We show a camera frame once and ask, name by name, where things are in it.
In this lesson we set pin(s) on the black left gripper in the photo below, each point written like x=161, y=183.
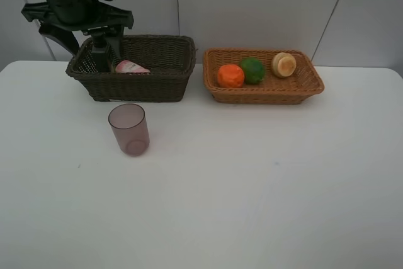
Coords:
x=79, y=15

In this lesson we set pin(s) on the black pump dispenser bottle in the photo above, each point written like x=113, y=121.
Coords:
x=102, y=49

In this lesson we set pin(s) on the pink lotion bottle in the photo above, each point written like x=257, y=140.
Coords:
x=129, y=67

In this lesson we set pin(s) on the orange fruit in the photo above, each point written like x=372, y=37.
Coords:
x=230, y=76

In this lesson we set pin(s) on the green lime fruit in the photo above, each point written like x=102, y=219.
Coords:
x=254, y=70

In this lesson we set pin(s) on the round bread bun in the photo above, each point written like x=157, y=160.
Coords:
x=283, y=64

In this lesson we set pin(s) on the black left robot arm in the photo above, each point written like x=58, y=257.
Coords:
x=59, y=19

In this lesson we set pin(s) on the dark brown wicker basket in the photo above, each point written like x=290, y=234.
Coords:
x=152, y=68

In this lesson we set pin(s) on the translucent purple plastic cup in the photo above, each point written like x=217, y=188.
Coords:
x=129, y=125

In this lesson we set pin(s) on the light brown wicker basket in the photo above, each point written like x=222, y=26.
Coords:
x=302, y=84

